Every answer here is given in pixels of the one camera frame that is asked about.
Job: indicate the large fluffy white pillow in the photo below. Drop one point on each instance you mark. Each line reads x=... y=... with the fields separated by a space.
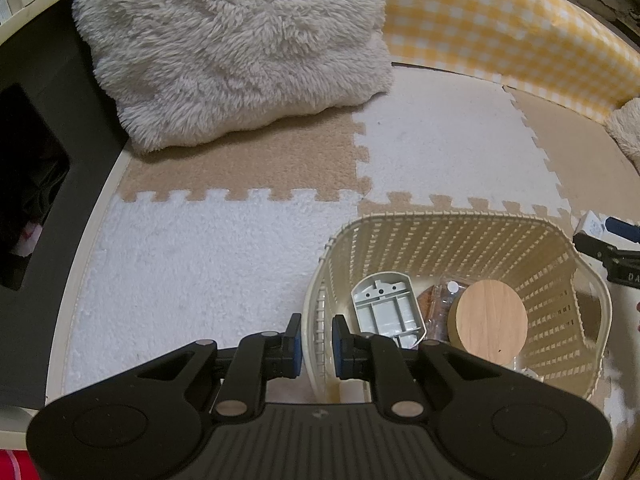
x=225 y=45

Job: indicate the white foam mat tile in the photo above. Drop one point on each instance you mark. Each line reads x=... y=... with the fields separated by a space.
x=440 y=135
x=617 y=400
x=200 y=260

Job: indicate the round wooden lid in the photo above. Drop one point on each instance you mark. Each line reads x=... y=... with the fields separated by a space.
x=492 y=320

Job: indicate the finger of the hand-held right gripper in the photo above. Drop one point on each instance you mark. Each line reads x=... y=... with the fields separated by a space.
x=600 y=250
x=625 y=231

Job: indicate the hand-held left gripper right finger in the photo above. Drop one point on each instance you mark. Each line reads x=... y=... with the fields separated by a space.
x=338 y=355

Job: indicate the dark cloth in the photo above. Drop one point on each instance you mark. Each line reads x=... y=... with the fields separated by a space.
x=30 y=185

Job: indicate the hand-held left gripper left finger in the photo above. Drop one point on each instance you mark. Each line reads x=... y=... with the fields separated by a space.
x=296 y=355

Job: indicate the cream plastic woven basket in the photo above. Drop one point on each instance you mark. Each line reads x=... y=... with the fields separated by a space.
x=450 y=240

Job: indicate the grey plastic tray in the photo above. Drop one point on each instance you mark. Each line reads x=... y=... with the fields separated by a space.
x=385 y=305

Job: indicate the white square charger box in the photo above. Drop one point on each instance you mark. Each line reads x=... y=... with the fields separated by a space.
x=590 y=222

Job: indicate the red box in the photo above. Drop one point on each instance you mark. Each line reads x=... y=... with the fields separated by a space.
x=15 y=465

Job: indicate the yellow checked blanket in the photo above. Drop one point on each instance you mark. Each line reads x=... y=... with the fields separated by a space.
x=500 y=25

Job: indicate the clear plastic case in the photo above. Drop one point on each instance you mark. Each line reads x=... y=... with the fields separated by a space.
x=440 y=305

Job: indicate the white wooden shelf unit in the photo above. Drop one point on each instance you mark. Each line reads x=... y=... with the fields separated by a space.
x=90 y=110

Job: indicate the small fluffy white pillow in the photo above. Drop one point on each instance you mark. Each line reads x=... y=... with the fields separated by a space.
x=627 y=130

